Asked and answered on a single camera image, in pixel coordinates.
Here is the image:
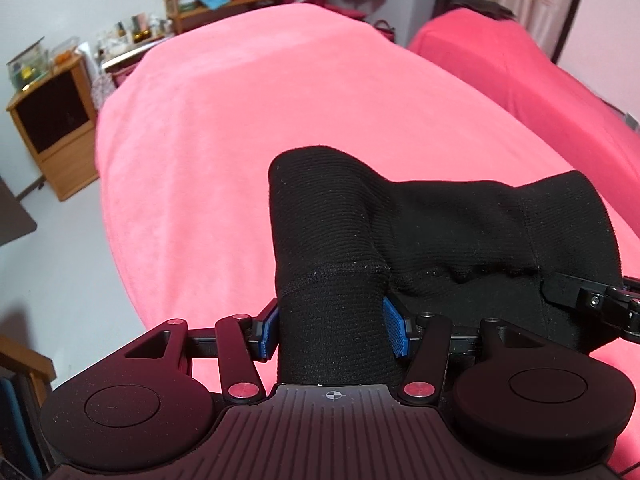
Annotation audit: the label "wooden cabinet with dark door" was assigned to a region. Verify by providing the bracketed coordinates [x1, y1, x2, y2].
[6, 54, 101, 202]

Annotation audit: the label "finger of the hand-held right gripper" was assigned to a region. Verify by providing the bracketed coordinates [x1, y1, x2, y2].
[542, 271, 640, 346]

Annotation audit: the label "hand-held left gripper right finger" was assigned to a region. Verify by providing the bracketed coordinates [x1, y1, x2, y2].
[381, 296, 546, 407]

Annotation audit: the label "side table with bottles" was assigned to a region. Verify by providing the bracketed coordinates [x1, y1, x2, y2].
[94, 12, 175, 75]

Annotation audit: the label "pink fleece blanket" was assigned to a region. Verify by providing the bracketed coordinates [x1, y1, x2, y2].
[94, 2, 640, 467]
[407, 7, 640, 237]

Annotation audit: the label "dark table top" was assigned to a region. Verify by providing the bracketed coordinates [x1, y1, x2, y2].
[0, 175, 39, 249]

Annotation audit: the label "wooden furniture edge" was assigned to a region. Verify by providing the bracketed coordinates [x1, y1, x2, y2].
[0, 334, 57, 480]

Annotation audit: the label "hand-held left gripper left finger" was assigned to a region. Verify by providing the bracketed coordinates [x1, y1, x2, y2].
[124, 298, 280, 405]

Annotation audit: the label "black pants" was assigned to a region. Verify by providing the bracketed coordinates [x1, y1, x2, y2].
[268, 146, 623, 386]

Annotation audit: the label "white lace cloth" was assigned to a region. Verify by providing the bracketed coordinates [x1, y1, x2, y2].
[90, 67, 119, 110]

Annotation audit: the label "clear plastic container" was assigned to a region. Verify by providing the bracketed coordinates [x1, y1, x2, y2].
[50, 36, 82, 66]

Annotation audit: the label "dark cloth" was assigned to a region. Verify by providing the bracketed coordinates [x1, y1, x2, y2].
[457, 0, 519, 22]

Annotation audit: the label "glass tank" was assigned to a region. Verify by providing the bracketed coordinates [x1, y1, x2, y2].
[6, 37, 51, 93]

